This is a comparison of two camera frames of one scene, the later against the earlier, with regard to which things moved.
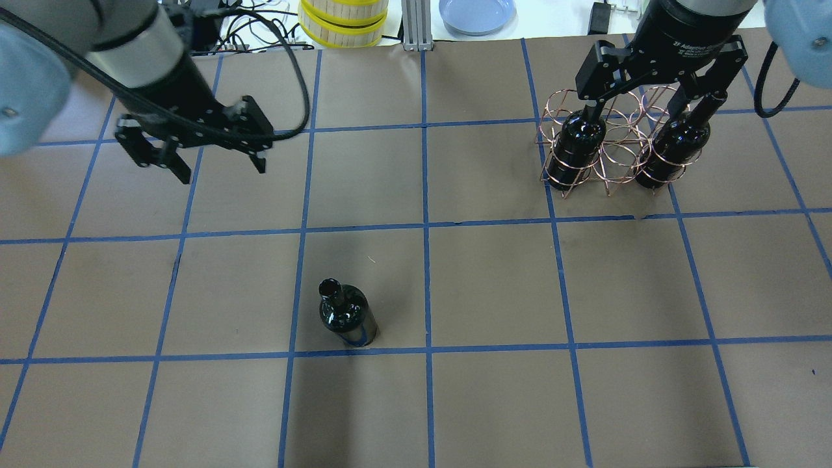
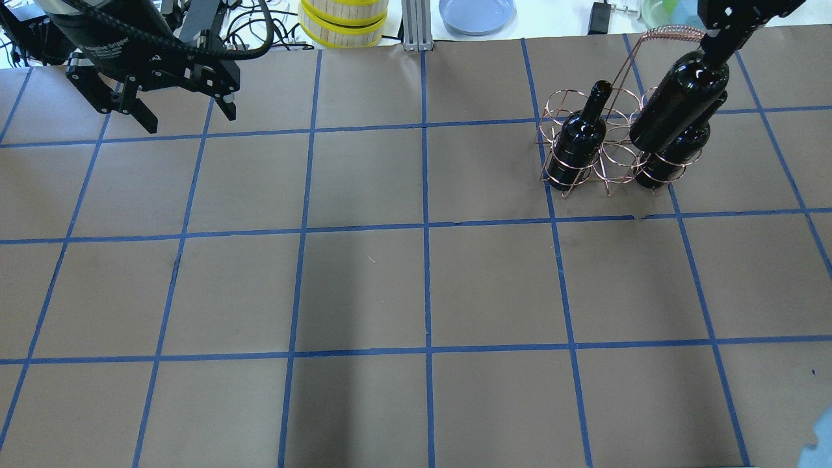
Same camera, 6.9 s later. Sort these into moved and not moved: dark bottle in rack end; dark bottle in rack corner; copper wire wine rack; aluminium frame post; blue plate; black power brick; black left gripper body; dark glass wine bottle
Moved: black left gripper body; dark glass wine bottle
Not moved: blue plate; dark bottle in rack corner; copper wire wine rack; dark bottle in rack end; black power brick; aluminium frame post
